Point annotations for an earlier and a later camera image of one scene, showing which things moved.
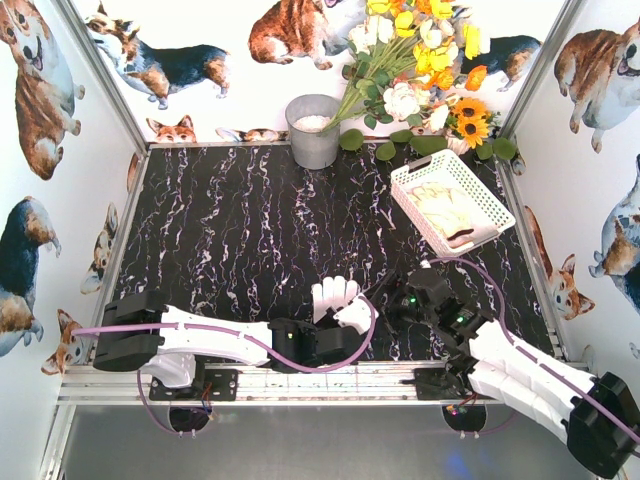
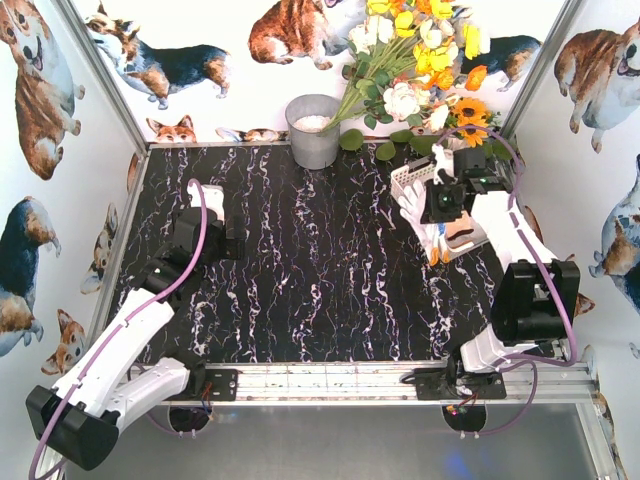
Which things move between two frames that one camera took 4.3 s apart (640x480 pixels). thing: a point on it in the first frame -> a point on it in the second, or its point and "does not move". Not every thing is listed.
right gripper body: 401,288 -> 470,163
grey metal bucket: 306,115 does not move
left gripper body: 335,341 -> 235,236
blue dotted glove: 333,292 -> 433,235
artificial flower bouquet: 406,65 does not move
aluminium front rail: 375,383 does not move
